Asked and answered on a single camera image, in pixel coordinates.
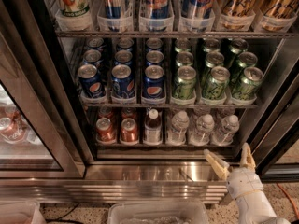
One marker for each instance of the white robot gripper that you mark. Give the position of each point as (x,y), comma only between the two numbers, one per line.
(244,183)

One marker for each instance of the clear water bottle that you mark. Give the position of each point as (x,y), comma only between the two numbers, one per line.
(176,130)
(224,133)
(199,133)

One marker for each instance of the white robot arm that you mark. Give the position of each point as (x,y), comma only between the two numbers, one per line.
(256,209)

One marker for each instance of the open fridge door right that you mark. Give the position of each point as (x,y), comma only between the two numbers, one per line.
(277,153)

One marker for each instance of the brown drink bottle white cap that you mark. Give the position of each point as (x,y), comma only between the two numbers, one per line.
(153,128)

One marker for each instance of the glass fridge door left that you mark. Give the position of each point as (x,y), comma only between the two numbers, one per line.
(34,141)

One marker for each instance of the green soda can front right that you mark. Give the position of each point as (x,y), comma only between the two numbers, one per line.
(247,84)

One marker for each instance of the green soda can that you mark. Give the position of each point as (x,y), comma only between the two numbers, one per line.
(184,83)
(216,83)
(247,84)

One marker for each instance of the green soda can front middle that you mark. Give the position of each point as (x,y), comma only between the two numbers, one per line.
(216,83)

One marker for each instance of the green soda can front left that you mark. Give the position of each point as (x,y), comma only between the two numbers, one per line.
(184,83)

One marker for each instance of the red soda can front right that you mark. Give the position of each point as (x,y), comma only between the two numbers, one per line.
(129,132)

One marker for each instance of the red soda can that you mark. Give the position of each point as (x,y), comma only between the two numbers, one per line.
(105,130)
(129,132)

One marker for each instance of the blue Pepsi can front right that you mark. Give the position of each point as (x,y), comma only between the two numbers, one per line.
(153,82)

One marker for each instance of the blue pepsi can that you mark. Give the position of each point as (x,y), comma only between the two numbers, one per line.
(123,82)
(90,81)
(153,82)

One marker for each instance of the clear plastic bin centre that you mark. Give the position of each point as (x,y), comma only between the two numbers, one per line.
(158,212)

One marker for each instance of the clear plastic bin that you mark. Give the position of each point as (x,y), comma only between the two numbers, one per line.
(158,212)
(21,213)

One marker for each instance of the red soda can front left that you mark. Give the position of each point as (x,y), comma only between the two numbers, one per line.
(105,130)

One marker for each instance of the blue Pepsi can front middle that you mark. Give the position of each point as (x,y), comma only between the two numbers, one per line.
(123,82)

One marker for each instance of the blue Pepsi can front left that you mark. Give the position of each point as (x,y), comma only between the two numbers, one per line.
(90,81)

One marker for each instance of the Red Bull can right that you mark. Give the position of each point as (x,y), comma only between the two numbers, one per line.
(196,9)

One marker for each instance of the red bull can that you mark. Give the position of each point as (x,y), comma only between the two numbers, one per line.
(156,9)
(116,9)
(196,9)

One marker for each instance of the Red Bull can middle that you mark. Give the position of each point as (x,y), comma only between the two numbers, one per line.
(156,9)

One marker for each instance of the Red Bull can left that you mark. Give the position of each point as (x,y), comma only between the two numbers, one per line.
(116,9)

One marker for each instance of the clear plastic bin left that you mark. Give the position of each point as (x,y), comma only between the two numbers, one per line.
(21,213)

